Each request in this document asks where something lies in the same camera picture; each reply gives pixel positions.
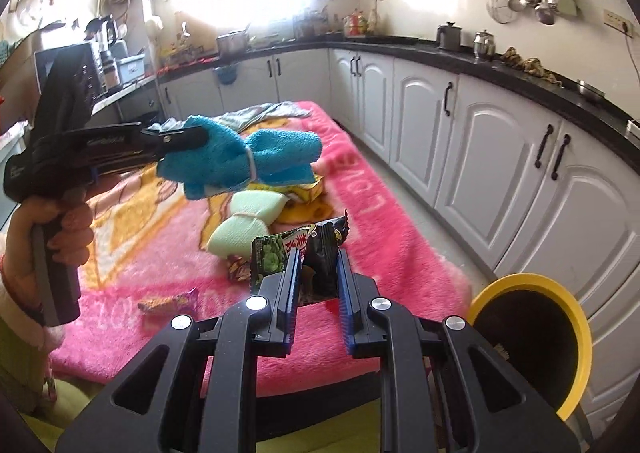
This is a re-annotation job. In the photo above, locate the blue towel roll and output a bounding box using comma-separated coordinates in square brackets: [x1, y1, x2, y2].
[157, 114, 323, 201]

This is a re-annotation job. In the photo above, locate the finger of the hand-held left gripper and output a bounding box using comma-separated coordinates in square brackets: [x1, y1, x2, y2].
[141, 126, 210, 161]

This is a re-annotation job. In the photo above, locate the white storage box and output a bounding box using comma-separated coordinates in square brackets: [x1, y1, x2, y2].
[116, 53, 147, 84]

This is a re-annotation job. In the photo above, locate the yellow-rimmed trash bin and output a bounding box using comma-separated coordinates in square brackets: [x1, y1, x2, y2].
[466, 273, 594, 423]

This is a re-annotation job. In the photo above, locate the person's yellow-green clothing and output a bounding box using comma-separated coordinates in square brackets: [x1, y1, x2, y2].
[0, 318, 386, 453]

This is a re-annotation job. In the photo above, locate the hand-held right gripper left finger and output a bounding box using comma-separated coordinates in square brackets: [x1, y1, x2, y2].
[55, 253, 303, 453]

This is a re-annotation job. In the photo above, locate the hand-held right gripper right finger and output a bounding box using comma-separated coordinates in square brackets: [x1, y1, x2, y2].
[336, 248, 586, 453]

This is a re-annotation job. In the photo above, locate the person's left hand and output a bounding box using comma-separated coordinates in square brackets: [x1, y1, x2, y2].
[5, 197, 96, 284]

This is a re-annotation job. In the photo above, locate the light green towel bundle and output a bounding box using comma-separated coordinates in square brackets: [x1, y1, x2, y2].
[207, 190, 288, 261]

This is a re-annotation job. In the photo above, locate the brown yellow snack packet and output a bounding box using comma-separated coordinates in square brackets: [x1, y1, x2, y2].
[276, 198, 332, 225]

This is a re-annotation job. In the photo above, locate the dark grey teapot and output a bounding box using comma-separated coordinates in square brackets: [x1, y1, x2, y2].
[436, 22, 463, 52]

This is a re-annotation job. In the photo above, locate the black kitchen countertop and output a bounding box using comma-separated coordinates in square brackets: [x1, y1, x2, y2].
[90, 30, 640, 154]

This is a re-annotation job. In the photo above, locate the black blender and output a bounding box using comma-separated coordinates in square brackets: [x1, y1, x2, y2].
[85, 16, 122, 90]

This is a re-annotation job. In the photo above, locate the light blue cloth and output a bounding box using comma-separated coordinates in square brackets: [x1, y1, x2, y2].
[150, 102, 313, 134]

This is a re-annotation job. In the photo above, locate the pile of ginger roots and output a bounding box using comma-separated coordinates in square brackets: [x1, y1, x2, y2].
[501, 47, 561, 84]

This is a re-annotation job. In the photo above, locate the cluster of jars and canisters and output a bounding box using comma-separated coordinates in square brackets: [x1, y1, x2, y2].
[292, 6, 336, 39]

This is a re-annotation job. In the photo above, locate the silver microwave oven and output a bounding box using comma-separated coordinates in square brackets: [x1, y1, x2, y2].
[34, 40, 102, 106]

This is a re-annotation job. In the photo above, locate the pink printed blanket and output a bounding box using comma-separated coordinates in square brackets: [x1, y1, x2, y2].
[50, 100, 473, 384]

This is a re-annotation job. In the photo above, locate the steel bowl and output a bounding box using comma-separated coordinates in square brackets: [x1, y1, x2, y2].
[576, 80, 607, 99]

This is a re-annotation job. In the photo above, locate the wall power socket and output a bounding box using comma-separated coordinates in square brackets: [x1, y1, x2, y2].
[602, 8, 632, 31]

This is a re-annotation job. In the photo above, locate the pink yellow snack wrapper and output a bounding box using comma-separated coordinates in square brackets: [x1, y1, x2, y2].
[227, 255, 251, 281]

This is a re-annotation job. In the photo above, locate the person's left forearm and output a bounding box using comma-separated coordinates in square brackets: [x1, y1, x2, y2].
[0, 253, 68, 414]

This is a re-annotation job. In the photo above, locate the cluster of condiment bottles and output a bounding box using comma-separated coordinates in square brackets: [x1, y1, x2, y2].
[342, 8, 381, 36]

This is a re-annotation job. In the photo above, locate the steel teapot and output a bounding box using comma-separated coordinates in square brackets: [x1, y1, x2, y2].
[472, 30, 497, 60]

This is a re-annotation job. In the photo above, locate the steel stock pot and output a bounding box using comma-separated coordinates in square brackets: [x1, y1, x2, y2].
[216, 29, 251, 56]

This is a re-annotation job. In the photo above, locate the green pea snack packet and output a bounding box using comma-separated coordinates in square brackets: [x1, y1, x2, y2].
[250, 216, 349, 306]

